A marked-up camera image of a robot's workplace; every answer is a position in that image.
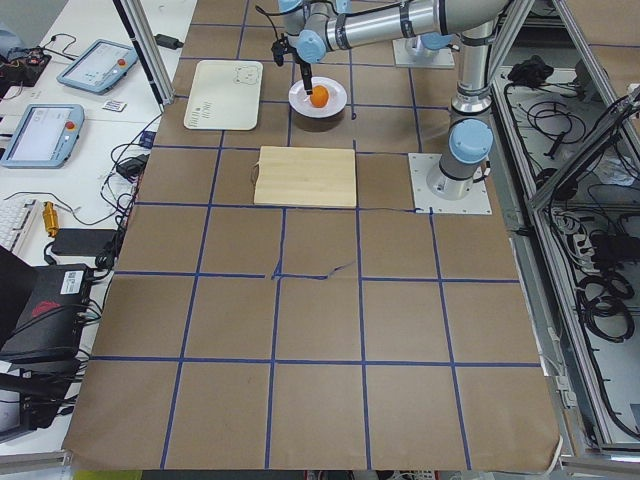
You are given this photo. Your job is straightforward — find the black power adapter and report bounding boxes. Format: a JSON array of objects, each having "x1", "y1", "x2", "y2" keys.
[{"x1": 51, "y1": 228, "x2": 116, "y2": 257}]

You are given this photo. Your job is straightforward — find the wooden cutting board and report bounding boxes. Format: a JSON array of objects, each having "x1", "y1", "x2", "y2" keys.
[{"x1": 253, "y1": 146, "x2": 357, "y2": 208}]

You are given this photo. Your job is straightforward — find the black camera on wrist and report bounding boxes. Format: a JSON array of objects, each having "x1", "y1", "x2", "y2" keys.
[{"x1": 271, "y1": 34, "x2": 290, "y2": 67}]

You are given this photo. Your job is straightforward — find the white keyboard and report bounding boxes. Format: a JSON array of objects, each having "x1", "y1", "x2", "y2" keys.
[{"x1": 0, "y1": 198, "x2": 42, "y2": 255}]

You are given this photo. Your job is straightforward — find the orange fruit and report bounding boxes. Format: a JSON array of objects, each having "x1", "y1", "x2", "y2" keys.
[{"x1": 309, "y1": 85, "x2": 330, "y2": 108}]

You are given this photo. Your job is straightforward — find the teach pendant upper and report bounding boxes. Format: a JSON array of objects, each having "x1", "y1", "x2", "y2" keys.
[{"x1": 56, "y1": 39, "x2": 138, "y2": 94}]

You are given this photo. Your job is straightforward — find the gold metal cylinder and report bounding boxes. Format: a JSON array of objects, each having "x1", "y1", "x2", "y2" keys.
[{"x1": 42, "y1": 201, "x2": 59, "y2": 238}]

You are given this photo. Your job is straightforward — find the teach pendant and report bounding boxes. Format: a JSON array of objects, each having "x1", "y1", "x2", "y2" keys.
[
  {"x1": 56, "y1": 39, "x2": 138, "y2": 94},
  {"x1": 1, "y1": 104, "x2": 85, "y2": 169}
]

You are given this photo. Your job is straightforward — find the cream rectangular tray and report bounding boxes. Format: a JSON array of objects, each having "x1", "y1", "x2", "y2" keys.
[{"x1": 183, "y1": 60, "x2": 263, "y2": 131}]

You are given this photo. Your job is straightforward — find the black router box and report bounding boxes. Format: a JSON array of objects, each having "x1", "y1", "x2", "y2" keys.
[{"x1": 1, "y1": 261, "x2": 91, "y2": 364}]

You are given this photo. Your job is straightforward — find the teach pendant lower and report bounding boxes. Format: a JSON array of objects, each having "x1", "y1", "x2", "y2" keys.
[{"x1": 1, "y1": 104, "x2": 85, "y2": 169}]

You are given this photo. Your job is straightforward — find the small printed card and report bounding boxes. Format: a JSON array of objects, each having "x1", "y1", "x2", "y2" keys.
[{"x1": 103, "y1": 100, "x2": 127, "y2": 113}]

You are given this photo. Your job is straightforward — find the black power brick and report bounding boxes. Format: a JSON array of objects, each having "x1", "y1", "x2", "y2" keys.
[{"x1": 154, "y1": 34, "x2": 184, "y2": 50}]

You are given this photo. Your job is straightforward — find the white round plate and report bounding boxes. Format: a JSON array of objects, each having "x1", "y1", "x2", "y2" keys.
[{"x1": 288, "y1": 77, "x2": 347, "y2": 118}]

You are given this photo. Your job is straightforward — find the aluminium frame post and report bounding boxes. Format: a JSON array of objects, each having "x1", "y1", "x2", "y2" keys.
[{"x1": 112, "y1": 0, "x2": 175, "y2": 107}]

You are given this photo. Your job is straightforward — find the brown paper table cover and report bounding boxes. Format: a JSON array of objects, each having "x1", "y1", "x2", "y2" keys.
[{"x1": 64, "y1": 1, "x2": 560, "y2": 472}]

